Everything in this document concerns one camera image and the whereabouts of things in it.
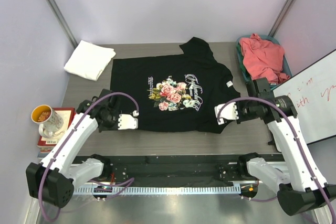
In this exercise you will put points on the white slotted cable duct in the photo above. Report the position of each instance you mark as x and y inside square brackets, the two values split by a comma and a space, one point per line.
[132, 191]

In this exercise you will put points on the bottom book in stack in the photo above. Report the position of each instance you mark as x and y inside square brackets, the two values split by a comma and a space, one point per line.
[43, 152]

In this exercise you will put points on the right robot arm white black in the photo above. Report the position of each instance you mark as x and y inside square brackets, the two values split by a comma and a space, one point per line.
[304, 188]

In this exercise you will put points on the black floral t shirt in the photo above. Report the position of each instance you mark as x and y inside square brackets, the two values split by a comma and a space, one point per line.
[176, 93]

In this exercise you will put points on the floral mug yellow inside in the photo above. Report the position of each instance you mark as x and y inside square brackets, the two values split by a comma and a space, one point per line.
[49, 121]

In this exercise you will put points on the whiteboard with red writing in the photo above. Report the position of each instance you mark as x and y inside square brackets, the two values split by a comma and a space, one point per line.
[312, 92]

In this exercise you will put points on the red top book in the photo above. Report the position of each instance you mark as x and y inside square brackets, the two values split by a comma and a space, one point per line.
[67, 114]

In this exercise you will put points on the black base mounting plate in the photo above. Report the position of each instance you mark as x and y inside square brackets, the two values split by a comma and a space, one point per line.
[218, 159]

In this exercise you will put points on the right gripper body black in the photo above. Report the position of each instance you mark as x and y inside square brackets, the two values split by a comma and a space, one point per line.
[246, 110]

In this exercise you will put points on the aluminium rail frame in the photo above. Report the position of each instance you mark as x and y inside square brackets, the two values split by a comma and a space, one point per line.
[169, 175]

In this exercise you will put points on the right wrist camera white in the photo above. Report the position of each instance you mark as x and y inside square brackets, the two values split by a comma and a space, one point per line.
[226, 112]

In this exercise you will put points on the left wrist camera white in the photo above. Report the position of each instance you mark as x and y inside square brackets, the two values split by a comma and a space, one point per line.
[128, 121]

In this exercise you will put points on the folded white t shirt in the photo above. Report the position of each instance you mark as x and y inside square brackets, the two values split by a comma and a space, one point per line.
[89, 61]

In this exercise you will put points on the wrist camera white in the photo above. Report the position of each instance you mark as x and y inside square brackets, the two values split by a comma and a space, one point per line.
[128, 121]
[226, 112]

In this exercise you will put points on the pink crumpled t shirt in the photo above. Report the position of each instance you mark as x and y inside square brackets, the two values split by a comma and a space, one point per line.
[263, 59]

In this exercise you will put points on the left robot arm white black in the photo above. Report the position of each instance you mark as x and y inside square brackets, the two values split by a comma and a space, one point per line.
[64, 153]

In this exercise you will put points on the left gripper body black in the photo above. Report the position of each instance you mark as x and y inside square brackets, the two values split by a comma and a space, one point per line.
[111, 124]

